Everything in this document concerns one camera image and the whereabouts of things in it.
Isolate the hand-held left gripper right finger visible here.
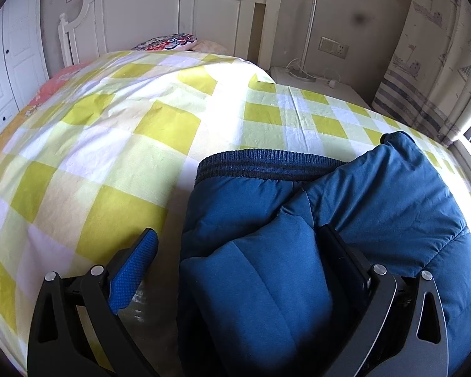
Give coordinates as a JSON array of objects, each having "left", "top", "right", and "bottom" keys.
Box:
[{"left": 320, "top": 224, "right": 450, "bottom": 377}]

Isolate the yellow checked bed sheet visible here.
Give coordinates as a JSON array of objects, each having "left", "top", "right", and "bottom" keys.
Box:
[{"left": 0, "top": 49, "right": 471, "bottom": 374}]

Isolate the blue puffer jacket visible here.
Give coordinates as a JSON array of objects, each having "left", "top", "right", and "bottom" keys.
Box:
[{"left": 178, "top": 130, "right": 471, "bottom": 377}]

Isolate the orange printed blanket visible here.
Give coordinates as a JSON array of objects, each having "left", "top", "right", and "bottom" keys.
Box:
[{"left": 0, "top": 64, "right": 92, "bottom": 183}]

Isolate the plain beige pillow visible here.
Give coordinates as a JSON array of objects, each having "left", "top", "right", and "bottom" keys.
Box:
[{"left": 188, "top": 39, "right": 229, "bottom": 54}]

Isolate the white bed headboard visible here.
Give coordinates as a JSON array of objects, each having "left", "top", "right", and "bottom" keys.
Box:
[{"left": 58, "top": 0, "right": 284, "bottom": 74}]

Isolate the white pole lamp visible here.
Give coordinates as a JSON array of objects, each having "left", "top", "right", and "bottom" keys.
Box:
[{"left": 286, "top": 0, "right": 319, "bottom": 82}]

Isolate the striped printed curtain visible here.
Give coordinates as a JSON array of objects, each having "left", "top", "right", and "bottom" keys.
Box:
[{"left": 371, "top": 0, "right": 471, "bottom": 147}]

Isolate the white cable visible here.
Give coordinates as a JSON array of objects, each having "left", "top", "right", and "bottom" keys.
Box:
[{"left": 286, "top": 58, "right": 340, "bottom": 84}]

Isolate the wall socket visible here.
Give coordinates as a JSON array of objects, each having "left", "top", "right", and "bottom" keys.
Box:
[{"left": 319, "top": 36, "right": 349, "bottom": 59}]

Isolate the white nightstand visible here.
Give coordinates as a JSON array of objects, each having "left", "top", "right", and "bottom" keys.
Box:
[{"left": 269, "top": 66, "right": 374, "bottom": 111}]

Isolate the patterned red pillow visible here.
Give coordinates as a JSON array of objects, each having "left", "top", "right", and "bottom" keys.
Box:
[{"left": 131, "top": 33, "right": 199, "bottom": 52}]

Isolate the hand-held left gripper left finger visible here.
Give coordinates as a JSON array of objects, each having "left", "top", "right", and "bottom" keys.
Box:
[{"left": 27, "top": 228, "right": 160, "bottom": 377}]

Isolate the white wardrobe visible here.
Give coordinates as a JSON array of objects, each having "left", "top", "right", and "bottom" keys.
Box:
[{"left": 0, "top": 0, "right": 51, "bottom": 148}]

